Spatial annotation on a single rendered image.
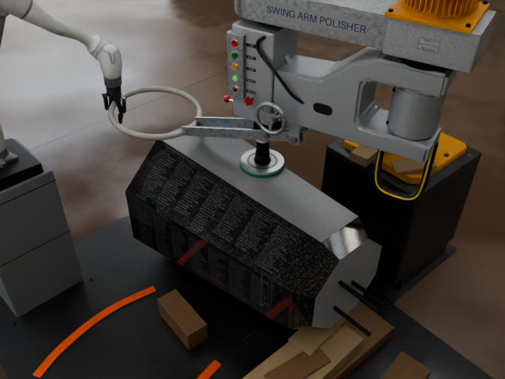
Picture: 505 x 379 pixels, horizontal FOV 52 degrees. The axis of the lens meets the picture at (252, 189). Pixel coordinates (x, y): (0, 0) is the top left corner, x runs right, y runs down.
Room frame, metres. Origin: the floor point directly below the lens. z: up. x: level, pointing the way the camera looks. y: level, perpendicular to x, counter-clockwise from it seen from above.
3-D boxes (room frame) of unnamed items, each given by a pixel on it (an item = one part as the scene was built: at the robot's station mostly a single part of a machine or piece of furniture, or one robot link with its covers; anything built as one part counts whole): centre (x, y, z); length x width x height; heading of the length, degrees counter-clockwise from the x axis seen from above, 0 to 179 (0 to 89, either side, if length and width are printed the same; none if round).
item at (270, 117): (1.92, -0.09, 1.20); 0.15 x 0.10 x 0.15; 60
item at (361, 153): (2.24, -0.60, 0.81); 0.20 x 0.10 x 0.05; 139
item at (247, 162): (2.09, -0.05, 0.84); 0.21 x 0.21 x 0.01
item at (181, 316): (1.74, 0.36, 0.07); 0.30 x 0.12 x 0.12; 39
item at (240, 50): (2.03, 0.07, 1.37); 0.08 x 0.03 x 0.28; 60
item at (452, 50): (1.91, -0.35, 1.62); 0.96 x 0.25 x 0.17; 60
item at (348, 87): (1.88, -0.38, 1.30); 0.74 x 0.23 x 0.49; 60
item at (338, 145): (2.37, -0.82, 0.37); 0.66 x 0.66 x 0.74; 41
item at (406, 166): (2.13, -0.80, 0.80); 0.20 x 0.10 x 0.05; 93
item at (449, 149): (2.37, -0.82, 0.76); 0.49 x 0.49 x 0.05; 41
